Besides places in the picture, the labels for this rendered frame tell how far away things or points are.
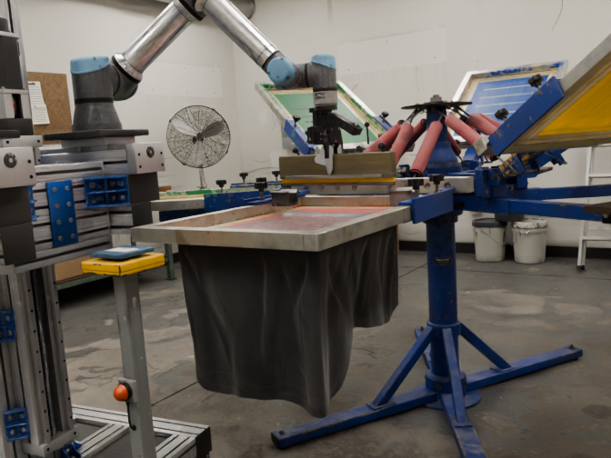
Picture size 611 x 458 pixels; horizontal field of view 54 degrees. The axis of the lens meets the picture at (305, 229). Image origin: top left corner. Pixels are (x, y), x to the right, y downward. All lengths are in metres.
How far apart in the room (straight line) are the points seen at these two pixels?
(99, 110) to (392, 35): 4.79
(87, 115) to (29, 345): 0.69
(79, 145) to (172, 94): 4.80
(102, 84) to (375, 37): 4.81
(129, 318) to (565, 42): 5.04
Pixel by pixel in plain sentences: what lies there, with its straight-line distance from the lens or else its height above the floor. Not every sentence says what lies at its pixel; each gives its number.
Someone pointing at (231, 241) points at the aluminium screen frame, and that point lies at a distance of 1.41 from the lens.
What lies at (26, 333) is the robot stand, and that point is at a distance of 1.91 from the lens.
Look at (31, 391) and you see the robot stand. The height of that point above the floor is 0.53.
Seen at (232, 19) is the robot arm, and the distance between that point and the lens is 1.84.
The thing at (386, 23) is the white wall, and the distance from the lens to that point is 6.50.
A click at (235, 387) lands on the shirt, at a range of 1.66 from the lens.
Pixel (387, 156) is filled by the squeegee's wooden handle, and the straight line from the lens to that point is 1.80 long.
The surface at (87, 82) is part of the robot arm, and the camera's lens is 1.97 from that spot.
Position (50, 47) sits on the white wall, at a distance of 5.89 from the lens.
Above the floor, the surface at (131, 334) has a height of 0.78.
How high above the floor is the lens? 1.18
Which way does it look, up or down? 8 degrees down
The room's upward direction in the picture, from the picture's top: 4 degrees counter-clockwise
